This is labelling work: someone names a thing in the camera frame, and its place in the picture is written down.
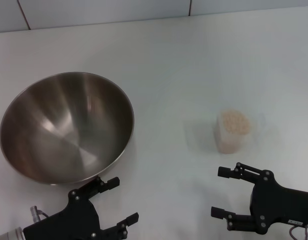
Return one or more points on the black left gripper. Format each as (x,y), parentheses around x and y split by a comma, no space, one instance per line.
(76,220)

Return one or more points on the clear cup of rice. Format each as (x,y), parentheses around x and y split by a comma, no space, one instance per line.
(234,122)

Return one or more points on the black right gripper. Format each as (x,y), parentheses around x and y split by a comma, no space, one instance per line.
(276,202)

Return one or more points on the stainless steel mixing bowl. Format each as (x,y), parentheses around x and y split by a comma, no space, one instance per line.
(69,125)

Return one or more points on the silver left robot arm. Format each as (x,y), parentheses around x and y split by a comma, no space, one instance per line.
(9,235)

